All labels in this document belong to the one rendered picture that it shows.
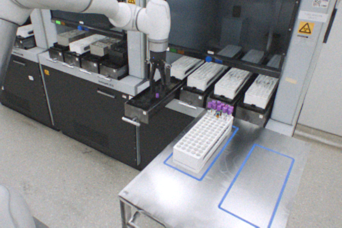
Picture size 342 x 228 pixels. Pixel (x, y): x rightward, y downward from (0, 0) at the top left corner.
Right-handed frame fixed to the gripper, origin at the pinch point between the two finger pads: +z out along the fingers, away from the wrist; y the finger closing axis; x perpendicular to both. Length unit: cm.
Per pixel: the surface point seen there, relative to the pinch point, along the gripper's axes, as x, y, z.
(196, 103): -12.8, -15.6, 9.7
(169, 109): -12.8, 0.2, 18.8
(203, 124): 19.0, -32.6, -3.5
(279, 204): 35, -65, 3
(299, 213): -42, -79, 85
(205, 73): -26.5, -13.1, -1.4
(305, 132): -132, -70, 83
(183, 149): 35.4, -33.0, -3.3
